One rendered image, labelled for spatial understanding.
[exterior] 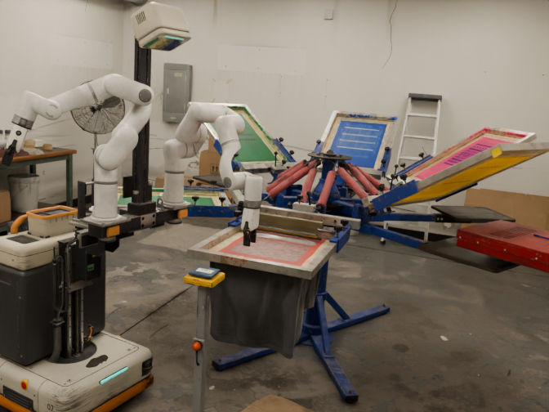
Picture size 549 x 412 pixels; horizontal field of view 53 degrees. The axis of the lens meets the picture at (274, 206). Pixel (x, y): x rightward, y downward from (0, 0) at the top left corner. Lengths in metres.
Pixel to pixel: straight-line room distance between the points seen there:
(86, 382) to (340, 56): 5.20
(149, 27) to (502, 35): 5.12
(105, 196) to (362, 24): 5.15
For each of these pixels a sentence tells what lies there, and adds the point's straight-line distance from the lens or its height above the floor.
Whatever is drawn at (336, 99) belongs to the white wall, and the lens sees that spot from 7.05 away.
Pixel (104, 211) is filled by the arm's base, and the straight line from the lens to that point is 2.40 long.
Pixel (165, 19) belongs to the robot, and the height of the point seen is 1.97.
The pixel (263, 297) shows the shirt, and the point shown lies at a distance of 2.57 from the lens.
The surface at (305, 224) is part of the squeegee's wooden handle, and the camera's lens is 2.92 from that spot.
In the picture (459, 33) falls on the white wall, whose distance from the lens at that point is 6.93.
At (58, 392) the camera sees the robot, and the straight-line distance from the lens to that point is 2.90.
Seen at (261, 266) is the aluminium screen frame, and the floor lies 0.97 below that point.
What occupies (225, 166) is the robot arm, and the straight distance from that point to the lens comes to 2.35.
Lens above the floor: 1.74
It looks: 12 degrees down
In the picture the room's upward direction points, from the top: 4 degrees clockwise
